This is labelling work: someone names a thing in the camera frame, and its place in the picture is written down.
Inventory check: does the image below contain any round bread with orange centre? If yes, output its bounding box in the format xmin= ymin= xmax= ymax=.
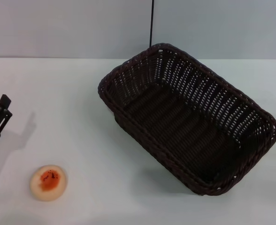
xmin=30 ymin=165 xmax=69 ymax=202

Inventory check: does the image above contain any black vertical wall strip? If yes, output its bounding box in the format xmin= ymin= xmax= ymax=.
xmin=149 ymin=0 xmax=155 ymax=47

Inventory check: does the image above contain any dark brown woven basket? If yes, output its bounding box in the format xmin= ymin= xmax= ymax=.
xmin=97 ymin=43 xmax=276 ymax=197

